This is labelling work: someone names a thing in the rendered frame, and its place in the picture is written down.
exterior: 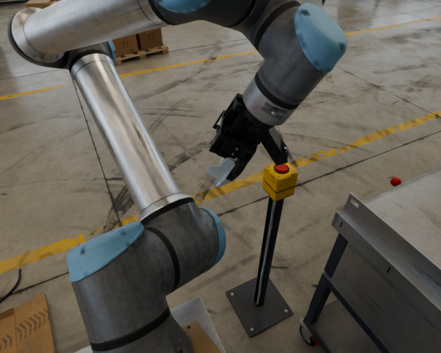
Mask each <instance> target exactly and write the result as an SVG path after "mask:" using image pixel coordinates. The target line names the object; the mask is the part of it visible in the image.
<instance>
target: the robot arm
mask: <svg viewBox="0 0 441 353"><path fill-rule="evenodd" d="M196 20H205V21H207V22H212V23H214V24H217V25H220V26H223V27H227V28H230V29H233V30H236V31H238V32H241V33H242V34H243V35H244V36H245V37H246V38H247V39H248V40H249V41H250V42H251V44H252V45H253V46H254V48H255V49H256V50H257V51H258V52H259V53H260V55H261V56H262V57H263V58H264V59H265V61H264V62H263V64H262V65H261V67H260V68H259V70H258V71H257V73H256V74H255V76H254V77H253V79H252V80H251V82H250V83H249V85H248V86H247V88H246V89H245V91H244V93H243V94H242V95H241V94H239V93H237V94H236V96H235V97H234V99H233V100H232V102H231V103H230V105H229V107H228V108H227V110H223V112H222V113H221V115H220V116H219V117H218V119H217V121H216V122H215V124H214V125H213V127H212V128H214V129H216V133H217V134H216V136H215V137H214V138H213V140H212V141H211V144H210V149H209V151H211V152H212V153H215V154H217V155H219V156H220V157H222V158H221V160H220V162H219V164H218V165H209V166H208V167H207V168H206V172H207V173H208V174H210V175H211V176H213V177H214V178H216V179H217V180H218V183H217V184H216V187H218V188H219V187H221V186H224V185H226V184H228V183H230V182H231V181H234V180H235V179H236V178H237V177H238V176H239V175H240V174H241V173H242V172H243V170H244V168H245V167H246V165H247V164H248V162H249V161H250V159H251V158H252V157H253V155H254V154H255V152H256V150H257V145H259V144H260V143H262V145H263V146H264V147H265V149H266V151H267V152H268V153H269V155H270V157H271V159H273V161H274V163H275V164H276V165H281V164H284V163H287V162H288V148H287V146H286V145H285V143H284V142H283V140H282V138H281V137H280V135H279V133H278V132H277V130H276V128H275V126H277V125H282V124H284V123H285V121H286V120H287V119H288V118H289V117H290V116H291V114H292V113H293V112H294V111H295V110H296V108H298V106H299V105H300V104H301V103H302V102H303V101H304V100H305V98H306V97H307V96H308V95H309V94H310V92H311V91H312V90H313V89H314V88H315V87H316V86H317V85H318V84H319V83H320V82H321V80H322V79H323V78H324V77H325V76H326V74H327V73H329V72H331V71H332V70H333V69H334V67H335V64H336V63H337V62H338V61H339V59H340V58H341V57H342V56H343V54H344V53H345V51H346V49H347V40H346V37H345V35H344V32H343V31H342V29H341V28H340V26H339V25H338V24H337V23H336V22H335V20H334V19H332V18H331V17H330V16H329V15H328V14H327V13H326V12H325V11H324V10H323V9H321V8H319V7H318V6H316V5H314V4H309V3H308V4H302V5H301V4H300V3H299V2H298V1H297V0H61V1H58V2H57V3H55V4H53V5H51V6H49V7H47V8H44V9H41V8H35V7H30V8H24V9H22V10H20V11H18V12H17V13H15V14H14V15H13V16H12V18H11V19H10V21H9V23H8V39H9V41H10V44H11V45H12V47H13V48H14V50H15V51H16V52H17V54H18V55H19V56H21V57H22V58H24V59H25V60H26V61H28V62H31V63H33V64H36V65H39V66H43V67H50V68H56V69H68V70H69V72H70V74H71V76H72V78H73V79H74V80H75V82H76V84H77V86H78V88H79V90H80V92H81V94H82V96H83V98H84V100H85V103H86V104H87V107H88V108H89V110H90V113H91V114H92V117H93V118H94V121H95V122H96V124H97V127H98V129H99V131H100V133H101V135H102V137H103V139H104V141H105V143H106V145H107V147H108V149H109V152H110V154H111V156H112V158H113V160H114V162H115V164H116V166H117V168H118V170H119V172H120V174H121V176H122V179H123V181H124V182H125V185H126V187H127V189H128V191H129V193H130V195H131V196H132V199H133V201H134V203H135V205H136V208H137V209H138V211H139V218H138V221H135V222H132V223H129V224H127V225H124V226H122V227H119V228H116V229H114V230H111V231H109V232H107V233H104V234H103V235H100V236H98V237H95V238H93V239H91V240H88V241H87V242H84V243H82V244H79V245H78V246H77V247H74V248H73V249H72V250H71V251H70V252H69V253H68V254H67V257H66V261H67V265H68V269H69V275H70V276H69V280H70V282H71V283H72V287H73V290H74V293H75V296H76V300H77V302H78V306H79V309H80V313H81V316H82V318H83V323H84V325H85V330H86V332H87V336H88V339H89V341H90V345H91V348H92V353H194V349H193V346H192V343H191V341H190V338H189V336H188V335H187V334H186V332H185V331H184V330H183V329H182V328H181V327H180V325H179V324H178V323H177V321H176V320H175V319H174V318H173V317H172V314H171V312H170V310H169V306H168V303H167V299H166V297H165V296H167V295H169V294H170V293H172V292H173V291H175V290H177V289H179V288H180V287H182V286H183V285H185V284H187V283H188V282H190V281H191V280H193V279H194V278H196V277H198V276H200V275H201V274H203V273H205V272H207V271H209V270H210V269H211V268H212V267H213V266H214V265H215V264H217V263H218V262H219V260H220V259H222V257H223V254H224V253H225V248H226V234H225V229H224V227H222V225H221V224H222V222H221V220H220V219H219V217H218V216H217V215H216V214H215V213H214V212H213V211H211V210H210V209H207V208H202V207H197V205H196V203H195V201H194V200H193V197H192V196H189V195H184V194H182V193H181V192H180V190H179V188H178V186H177V185H176V182H175V180H174V178H173V176H172V175H171V173H170V171H169V169H168V167H167V165H166V163H165V162H164V160H163V158H162V156H161V154H160V152H159V150H158V148H157V146H156V145H155V142H154V141H153V138H152V137H151V135H150V133H149V131H148V129H147V127H146V125H145V123H144V122H143V120H142V118H141V116H140V114H139V112H138V110H137V108H136V107H135V105H134V102H133V101H132V98H131V97H130V95H129V93H128V91H127V89H126V87H125V85H124V84H123V82H122V80H121V78H120V76H119V74H118V72H117V71H116V68H115V67H114V66H115V63H116V54H115V53H114V52H115V51H116V50H115V47H114V44H113V42H112V40H114V39H119V38H122V37H125V36H130V35H133V34H138V33H141V32H147V31H150V30H153V29H157V28H161V27H166V26H169V25H171V26H176V25H182V24H185V23H188V22H193V21H196ZM221 117H222V120H221V125H217V123H218V121H219V120H220V119H221ZM235 158H237V159H236V160H234V159H235Z"/></svg>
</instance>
